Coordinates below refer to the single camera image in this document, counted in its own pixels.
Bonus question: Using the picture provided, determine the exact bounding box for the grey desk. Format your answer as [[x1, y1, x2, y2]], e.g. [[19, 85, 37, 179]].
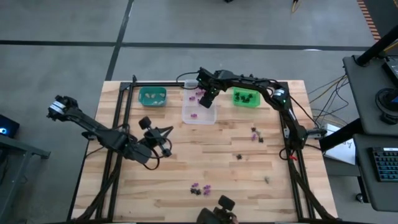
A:
[[353, 133, 398, 213], [341, 54, 398, 136]]

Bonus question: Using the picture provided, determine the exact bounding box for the black box with blue light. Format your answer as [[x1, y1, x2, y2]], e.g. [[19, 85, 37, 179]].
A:
[[0, 114, 20, 139]]

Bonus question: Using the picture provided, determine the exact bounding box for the black diagonal pole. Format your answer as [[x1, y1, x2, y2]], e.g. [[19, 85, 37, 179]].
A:
[[354, 24, 398, 67]]

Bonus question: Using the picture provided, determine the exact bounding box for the black flat device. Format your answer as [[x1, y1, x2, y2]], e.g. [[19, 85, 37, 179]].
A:
[[381, 57, 398, 88]]

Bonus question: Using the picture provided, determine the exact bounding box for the yellow floor cable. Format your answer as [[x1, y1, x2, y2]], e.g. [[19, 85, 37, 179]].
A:
[[307, 75, 348, 105]]

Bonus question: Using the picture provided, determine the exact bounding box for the white paper sheet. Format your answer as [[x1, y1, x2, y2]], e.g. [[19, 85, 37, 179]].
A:
[[323, 123, 357, 166]]

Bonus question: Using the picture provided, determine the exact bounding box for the green plastic basket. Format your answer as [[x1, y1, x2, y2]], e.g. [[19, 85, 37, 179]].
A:
[[232, 84, 261, 108]]

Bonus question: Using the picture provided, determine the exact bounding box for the black blocky device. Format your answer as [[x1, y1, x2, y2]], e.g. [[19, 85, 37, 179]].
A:
[[196, 195, 239, 224]]

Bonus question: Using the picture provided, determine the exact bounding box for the black backlit keyboard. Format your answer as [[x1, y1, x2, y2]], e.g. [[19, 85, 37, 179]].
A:
[[368, 146, 398, 183]]

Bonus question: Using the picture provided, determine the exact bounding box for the clear plastic bin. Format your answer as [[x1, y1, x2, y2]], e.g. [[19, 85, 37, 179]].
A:
[[181, 79, 218, 126]]

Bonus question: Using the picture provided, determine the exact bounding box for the black floor cable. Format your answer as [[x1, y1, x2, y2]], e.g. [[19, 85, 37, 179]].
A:
[[310, 77, 351, 125]]

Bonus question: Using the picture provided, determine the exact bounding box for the teal plastic bin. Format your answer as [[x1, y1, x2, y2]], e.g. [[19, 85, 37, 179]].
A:
[[138, 86, 168, 108]]

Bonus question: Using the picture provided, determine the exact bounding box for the grey metal stand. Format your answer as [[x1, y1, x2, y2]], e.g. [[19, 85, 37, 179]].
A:
[[0, 135, 52, 224]]

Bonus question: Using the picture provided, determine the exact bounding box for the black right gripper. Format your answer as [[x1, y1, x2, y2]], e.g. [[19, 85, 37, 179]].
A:
[[197, 70, 221, 108]]

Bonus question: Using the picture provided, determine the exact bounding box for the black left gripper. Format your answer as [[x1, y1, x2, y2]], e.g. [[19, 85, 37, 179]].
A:
[[138, 116, 174, 157]]

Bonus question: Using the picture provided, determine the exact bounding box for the black round device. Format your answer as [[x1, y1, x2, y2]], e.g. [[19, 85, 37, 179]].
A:
[[374, 87, 398, 125]]

